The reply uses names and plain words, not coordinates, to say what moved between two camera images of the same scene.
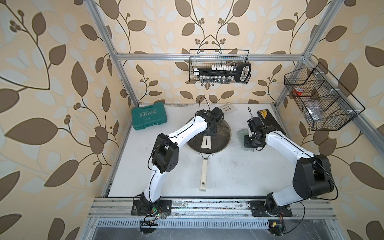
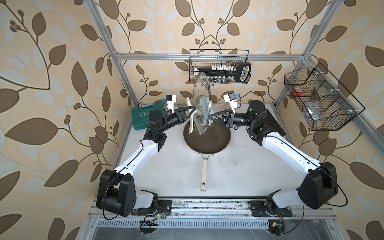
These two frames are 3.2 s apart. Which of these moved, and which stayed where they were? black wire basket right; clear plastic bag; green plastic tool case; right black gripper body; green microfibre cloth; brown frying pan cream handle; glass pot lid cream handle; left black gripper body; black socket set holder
Moved: right black gripper body; green microfibre cloth; left black gripper body; glass pot lid cream handle
Stayed: black socket set holder; green plastic tool case; black wire basket right; clear plastic bag; brown frying pan cream handle
